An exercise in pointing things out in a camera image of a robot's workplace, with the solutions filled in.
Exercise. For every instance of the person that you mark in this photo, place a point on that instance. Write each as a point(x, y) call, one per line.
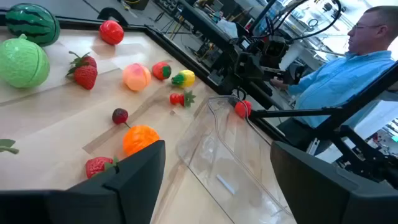
point(335, 81)

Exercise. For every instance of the pink toy peach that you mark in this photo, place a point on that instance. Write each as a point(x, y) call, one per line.
point(136, 77)

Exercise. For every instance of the light green toy melon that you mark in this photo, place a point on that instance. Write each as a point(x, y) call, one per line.
point(21, 62)

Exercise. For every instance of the black pole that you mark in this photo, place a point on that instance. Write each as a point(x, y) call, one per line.
point(262, 15)

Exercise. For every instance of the dark green toy watermelon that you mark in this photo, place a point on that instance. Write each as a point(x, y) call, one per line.
point(31, 23)

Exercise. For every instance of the black gantry beam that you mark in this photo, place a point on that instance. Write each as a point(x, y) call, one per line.
point(295, 112)

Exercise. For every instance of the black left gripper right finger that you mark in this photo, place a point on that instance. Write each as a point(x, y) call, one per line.
point(311, 193)

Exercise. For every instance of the clear plastic container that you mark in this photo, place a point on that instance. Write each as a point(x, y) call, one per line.
point(224, 155)

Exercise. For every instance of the small red tomatoes green leaf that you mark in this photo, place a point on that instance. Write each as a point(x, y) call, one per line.
point(175, 99)

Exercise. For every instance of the yellow toy fruit green top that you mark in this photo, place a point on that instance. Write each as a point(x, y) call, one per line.
point(186, 77)

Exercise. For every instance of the dark grey desk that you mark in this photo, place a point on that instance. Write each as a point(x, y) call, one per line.
point(202, 21)

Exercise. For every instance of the black table frame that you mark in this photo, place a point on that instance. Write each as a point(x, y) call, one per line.
point(192, 66)

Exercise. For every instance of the strawberry with long leaf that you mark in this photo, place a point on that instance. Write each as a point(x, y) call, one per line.
point(6, 143)

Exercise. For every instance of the orange toy tangerine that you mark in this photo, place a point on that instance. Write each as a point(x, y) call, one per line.
point(138, 138)

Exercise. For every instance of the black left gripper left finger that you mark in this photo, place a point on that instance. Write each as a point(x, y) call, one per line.
point(133, 193)

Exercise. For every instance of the strawberry with green cap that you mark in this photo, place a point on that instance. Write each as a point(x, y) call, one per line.
point(160, 71)

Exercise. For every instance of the dark red toy cherry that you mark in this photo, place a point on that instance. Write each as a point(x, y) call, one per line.
point(120, 116)

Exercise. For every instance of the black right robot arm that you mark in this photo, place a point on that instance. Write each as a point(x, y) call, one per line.
point(275, 53)

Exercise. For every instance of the red toy tomato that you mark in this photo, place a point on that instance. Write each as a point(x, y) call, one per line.
point(241, 109)

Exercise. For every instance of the red toy strawberry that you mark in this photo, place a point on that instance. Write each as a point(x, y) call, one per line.
point(85, 77)
point(96, 166)
point(88, 61)

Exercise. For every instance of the red toy apple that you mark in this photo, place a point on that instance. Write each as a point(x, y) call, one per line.
point(111, 32)

